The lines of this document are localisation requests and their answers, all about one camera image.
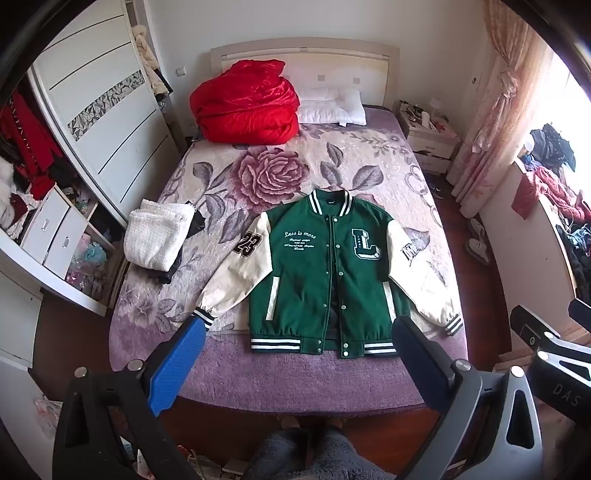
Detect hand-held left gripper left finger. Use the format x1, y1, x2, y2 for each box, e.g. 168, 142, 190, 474
53, 316, 206, 480

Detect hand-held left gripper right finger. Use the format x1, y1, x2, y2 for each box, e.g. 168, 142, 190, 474
392, 316, 544, 480

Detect green and cream varsity jacket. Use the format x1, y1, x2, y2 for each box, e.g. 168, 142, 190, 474
193, 188, 464, 360

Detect pile of mixed clothes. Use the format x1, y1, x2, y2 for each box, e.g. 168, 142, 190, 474
512, 123, 591, 298

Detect red hanging clothes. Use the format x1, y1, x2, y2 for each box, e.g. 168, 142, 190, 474
0, 90, 64, 200

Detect white furniture panel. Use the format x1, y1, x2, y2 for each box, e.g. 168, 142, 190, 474
479, 161, 579, 303

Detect white slippers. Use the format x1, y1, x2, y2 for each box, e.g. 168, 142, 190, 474
464, 217, 491, 267

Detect white folded knit blanket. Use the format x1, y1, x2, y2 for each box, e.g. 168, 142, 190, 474
124, 199, 195, 272

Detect person's grey trouser legs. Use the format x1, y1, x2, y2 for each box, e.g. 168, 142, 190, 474
252, 425, 399, 480

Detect black cloth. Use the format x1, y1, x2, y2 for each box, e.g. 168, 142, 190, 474
159, 202, 206, 284

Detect white wardrobe drawers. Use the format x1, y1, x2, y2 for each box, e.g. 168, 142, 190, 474
21, 185, 89, 280

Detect white nightstand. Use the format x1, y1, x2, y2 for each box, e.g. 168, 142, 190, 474
398, 99, 462, 175

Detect pink floral curtain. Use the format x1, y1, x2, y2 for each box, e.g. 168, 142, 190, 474
450, 0, 575, 221

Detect red quilt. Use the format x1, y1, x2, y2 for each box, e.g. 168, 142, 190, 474
189, 59, 301, 147

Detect white pillow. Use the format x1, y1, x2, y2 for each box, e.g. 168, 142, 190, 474
298, 87, 368, 126

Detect white sliding-door wardrobe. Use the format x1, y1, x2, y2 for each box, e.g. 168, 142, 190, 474
0, 0, 178, 370

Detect cream hanging garment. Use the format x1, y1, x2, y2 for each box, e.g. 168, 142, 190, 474
131, 25, 172, 99

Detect bed with cream headboard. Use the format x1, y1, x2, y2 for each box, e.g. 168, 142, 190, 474
109, 42, 468, 416

